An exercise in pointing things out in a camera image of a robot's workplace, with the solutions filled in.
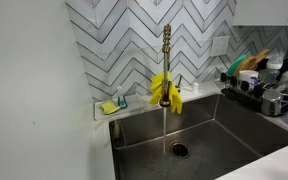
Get brass tap lever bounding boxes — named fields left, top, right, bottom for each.
left=174, top=74, right=184, bottom=93

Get running water stream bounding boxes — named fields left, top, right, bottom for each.
left=162, top=106, right=168, bottom=155

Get white sponge tray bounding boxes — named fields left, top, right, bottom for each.
left=93, top=94, right=146, bottom=121

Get clear dish soap bottle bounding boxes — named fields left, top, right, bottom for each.
left=115, top=85, right=129, bottom=110

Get yellow rubber gloves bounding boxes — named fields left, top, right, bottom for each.
left=149, top=71, right=184, bottom=115

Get brass pull-down faucet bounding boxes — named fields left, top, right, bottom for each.
left=160, top=23, right=173, bottom=108

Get yellow sponge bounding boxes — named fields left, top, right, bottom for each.
left=99, top=100, right=121, bottom=116

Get sink corner caddy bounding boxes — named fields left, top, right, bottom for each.
left=111, top=119, right=128, bottom=150

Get small white bottle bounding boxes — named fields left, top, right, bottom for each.
left=191, top=81, right=200, bottom=95

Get round sink drain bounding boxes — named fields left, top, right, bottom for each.
left=169, top=140, right=192, bottom=160

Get stainless steel sink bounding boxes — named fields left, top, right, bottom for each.
left=108, top=93, right=288, bottom=180

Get green cutting board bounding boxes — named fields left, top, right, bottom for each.
left=225, top=51, right=252, bottom=77

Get steel dish rack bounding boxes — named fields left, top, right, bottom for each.
left=220, top=74, right=288, bottom=118

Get white mug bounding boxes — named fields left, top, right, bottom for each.
left=237, top=69, right=260, bottom=92

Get wooden cutting board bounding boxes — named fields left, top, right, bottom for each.
left=233, top=48, right=271, bottom=77

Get stainless steel cup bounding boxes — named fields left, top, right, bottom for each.
left=260, top=88, right=284, bottom=117

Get clear baby bottle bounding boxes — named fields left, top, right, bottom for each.
left=262, top=54, right=284, bottom=85

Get white upper cabinet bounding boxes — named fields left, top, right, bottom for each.
left=232, top=0, right=288, bottom=27

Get black knife handle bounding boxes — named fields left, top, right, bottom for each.
left=229, top=75, right=239, bottom=89
left=240, top=80, right=251, bottom=93
left=252, top=84, right=265, bottom=100
left=220, top=72, right=229, bottom=85

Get white wall outlet plate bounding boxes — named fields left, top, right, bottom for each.
left=210, top=35, right=231, bottom=58

